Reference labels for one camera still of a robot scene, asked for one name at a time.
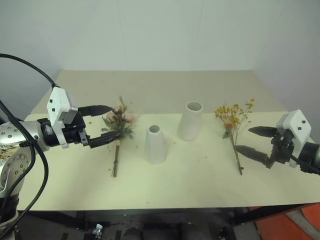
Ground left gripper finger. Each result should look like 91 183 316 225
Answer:
78 104 114 118
87 131 124 150

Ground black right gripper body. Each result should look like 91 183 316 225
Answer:
265 129 295 170

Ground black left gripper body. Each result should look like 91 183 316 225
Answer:
62 109 92 149

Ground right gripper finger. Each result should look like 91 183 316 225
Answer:
235 144 272 165
247 126 278 138

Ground small white vase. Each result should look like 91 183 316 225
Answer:
142 124 168 166

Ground large white vase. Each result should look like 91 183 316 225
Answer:
176 100 204 142

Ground pink dried flower bouquet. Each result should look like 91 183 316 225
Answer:
100 95 140 179

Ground yellow dried flower bouquet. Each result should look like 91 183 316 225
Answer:
214 97 257 176

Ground orange floor object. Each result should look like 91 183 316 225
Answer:
254 202 320 240

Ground small metal clamp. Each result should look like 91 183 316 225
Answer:
91 223 104 236

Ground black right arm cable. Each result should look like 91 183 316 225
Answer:
286 151 320 176

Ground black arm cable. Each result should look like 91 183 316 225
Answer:
286 151 320 176
0 53 56 236

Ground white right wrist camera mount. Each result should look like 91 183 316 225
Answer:
275 108 313 169

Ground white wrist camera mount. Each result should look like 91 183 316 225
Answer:
46 86 80 150
275 108 313 169

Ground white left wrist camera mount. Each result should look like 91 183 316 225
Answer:
46 86 80 150

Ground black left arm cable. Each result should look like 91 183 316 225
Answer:
0 53 56 236

